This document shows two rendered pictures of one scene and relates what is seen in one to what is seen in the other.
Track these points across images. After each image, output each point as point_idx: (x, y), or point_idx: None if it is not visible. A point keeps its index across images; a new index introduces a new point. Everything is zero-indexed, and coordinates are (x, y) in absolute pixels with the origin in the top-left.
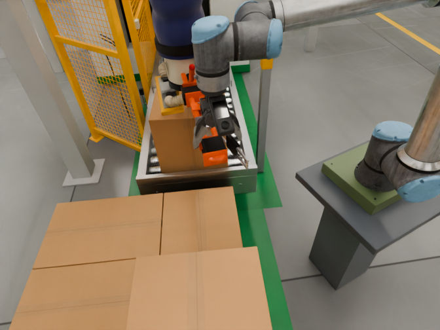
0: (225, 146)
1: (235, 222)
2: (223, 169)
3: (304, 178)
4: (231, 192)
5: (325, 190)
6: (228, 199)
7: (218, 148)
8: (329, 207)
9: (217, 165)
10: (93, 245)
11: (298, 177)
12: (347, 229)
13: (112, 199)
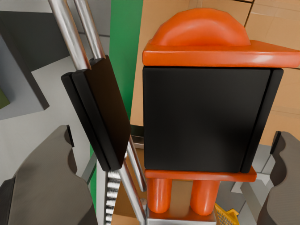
0: (144, 84)
1: (139, 77)
2: (135, 145)
3: (34, 97)
4: (133, 117)
5: (8, 69)
6: (139, 109)
7: (189, 85)
8: (10, 43)
9: (140, 152)
10: (298, 91)
11: (43, 102)
12: (12, 32)
13: (260, 142)
